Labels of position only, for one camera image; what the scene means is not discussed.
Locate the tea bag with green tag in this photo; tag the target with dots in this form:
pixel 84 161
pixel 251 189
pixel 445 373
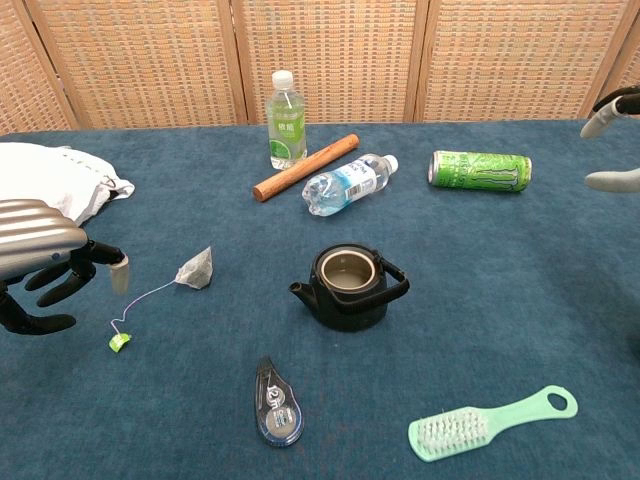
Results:
pixel 197 272

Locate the woven rattan folding screen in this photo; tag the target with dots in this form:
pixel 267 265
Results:
pixel 325 50

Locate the green energy drink can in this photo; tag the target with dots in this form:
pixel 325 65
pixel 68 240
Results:
pixel 480 172

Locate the blue label water bottle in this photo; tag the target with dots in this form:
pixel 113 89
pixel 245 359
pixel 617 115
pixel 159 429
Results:
pixel 345 182

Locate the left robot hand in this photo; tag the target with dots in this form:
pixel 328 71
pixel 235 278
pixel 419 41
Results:
pixel 30 230

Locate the mint green brush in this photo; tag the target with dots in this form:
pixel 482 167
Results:
pixel 450 435

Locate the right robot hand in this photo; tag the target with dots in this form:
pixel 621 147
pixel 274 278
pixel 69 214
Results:
pixel 607 112

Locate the white cloth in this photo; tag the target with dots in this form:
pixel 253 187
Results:
pixel 50 170

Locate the brown wooden stick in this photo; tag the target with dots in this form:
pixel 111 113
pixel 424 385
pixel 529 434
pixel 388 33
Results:
pixel 280 184

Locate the correction tape dispenser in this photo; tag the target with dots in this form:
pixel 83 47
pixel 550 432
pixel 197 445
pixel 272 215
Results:
pixel 277 420

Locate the blue carpet table cover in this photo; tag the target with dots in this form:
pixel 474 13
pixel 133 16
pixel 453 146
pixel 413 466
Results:
pixel 475 325

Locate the green label drink bottle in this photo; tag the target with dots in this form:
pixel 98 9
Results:
pixel 286 135

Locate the black teapot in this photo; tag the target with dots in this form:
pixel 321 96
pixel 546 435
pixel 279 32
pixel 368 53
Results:
pixel 350 310

